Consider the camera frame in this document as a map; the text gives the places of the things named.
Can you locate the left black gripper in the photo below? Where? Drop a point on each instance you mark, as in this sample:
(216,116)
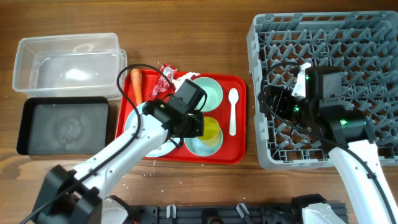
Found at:
(198,130)

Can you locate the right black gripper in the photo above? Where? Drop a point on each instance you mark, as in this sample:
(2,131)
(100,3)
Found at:
(274,101)

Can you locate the light blue bowl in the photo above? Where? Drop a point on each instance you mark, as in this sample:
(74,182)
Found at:
(197,148)

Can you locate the yellow plastic cup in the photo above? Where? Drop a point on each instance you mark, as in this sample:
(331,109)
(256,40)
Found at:
(211,132)

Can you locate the mint green bowl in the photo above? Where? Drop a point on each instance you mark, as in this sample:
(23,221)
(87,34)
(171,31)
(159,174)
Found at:
(214,93)

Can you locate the white plastic spoon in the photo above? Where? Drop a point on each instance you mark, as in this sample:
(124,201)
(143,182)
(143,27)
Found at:
(233,98)

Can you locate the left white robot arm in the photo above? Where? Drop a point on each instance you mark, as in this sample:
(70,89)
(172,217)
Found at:
(77,195)

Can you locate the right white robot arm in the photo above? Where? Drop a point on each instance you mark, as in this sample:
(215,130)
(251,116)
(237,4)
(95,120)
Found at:
(316,107)

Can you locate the grey dishwasher rack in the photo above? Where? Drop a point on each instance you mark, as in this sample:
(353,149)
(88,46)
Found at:
(363,44)

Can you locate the red serving tray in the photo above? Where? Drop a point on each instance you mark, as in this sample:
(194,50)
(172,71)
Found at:
(232,149)

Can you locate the red snack wrapper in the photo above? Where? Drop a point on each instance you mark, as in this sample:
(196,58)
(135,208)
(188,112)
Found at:
(161,84)

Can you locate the crumpled white napkin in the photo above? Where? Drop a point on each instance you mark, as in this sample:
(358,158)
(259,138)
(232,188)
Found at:
(179,81)

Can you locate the orange carrot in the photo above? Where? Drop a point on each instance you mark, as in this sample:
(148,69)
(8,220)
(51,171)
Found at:
(136,79)

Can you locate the clear plastic bin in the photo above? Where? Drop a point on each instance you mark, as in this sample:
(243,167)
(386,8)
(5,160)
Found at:
(69,65)

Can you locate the black plastic tray bin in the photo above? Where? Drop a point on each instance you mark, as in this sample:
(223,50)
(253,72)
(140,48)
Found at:
(63,125)

